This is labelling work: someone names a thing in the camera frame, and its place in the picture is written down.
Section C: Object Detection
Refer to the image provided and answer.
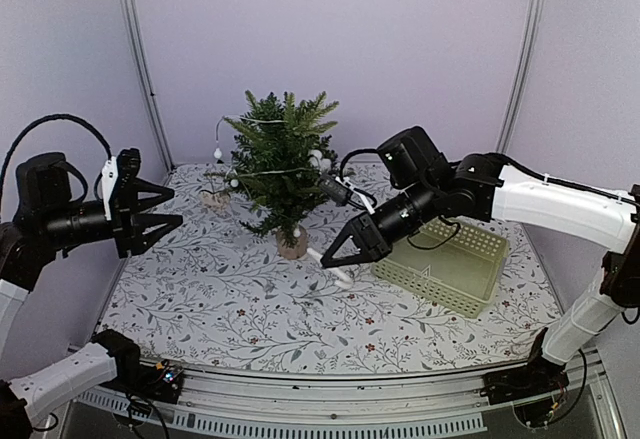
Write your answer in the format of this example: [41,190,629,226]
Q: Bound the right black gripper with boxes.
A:
[320,177,440,269]

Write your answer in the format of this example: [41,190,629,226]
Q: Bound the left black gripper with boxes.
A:
[40,177,184,256]

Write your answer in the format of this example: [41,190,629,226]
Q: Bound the white candy cane ornament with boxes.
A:
[306,247,354,290]

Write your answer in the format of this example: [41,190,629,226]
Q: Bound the silver glitter star ornament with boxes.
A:
[416,266,435,291]

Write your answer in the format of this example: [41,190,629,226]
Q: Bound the wooden heart ornament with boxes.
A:
[198,190,231,211]

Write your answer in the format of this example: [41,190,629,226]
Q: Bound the white ball light garland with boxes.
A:
[215,113,337,246]

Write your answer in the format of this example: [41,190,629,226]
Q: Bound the pale green plastic basket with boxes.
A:
[371,219,509,319]

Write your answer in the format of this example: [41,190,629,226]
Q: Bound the small green christmas tree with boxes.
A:
[208,90,339,260]

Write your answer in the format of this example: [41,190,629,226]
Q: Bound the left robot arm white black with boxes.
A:
[1,148,183,438]

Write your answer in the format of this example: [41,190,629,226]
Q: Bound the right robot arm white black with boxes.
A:
[320,126,639,395]

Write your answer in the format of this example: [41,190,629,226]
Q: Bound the floral white tablecloth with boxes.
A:
[99,165,560,375]

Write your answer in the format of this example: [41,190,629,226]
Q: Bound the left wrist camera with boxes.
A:
[99,148,141,222]

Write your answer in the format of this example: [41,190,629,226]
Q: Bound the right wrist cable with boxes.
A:
[338,147,381,180]

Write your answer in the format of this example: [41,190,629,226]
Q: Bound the wrist cable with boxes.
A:
[0,113,112,185]
[338,147,381,180]

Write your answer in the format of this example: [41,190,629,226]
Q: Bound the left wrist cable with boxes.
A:
[0,113,112,185]

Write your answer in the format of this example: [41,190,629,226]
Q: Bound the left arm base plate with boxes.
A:
[101,359,185,404]

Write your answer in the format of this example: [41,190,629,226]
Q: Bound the front aluminium rail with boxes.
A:
[49,348,629,438]

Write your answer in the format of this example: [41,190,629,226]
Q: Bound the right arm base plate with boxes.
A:
[479,365,569,405]

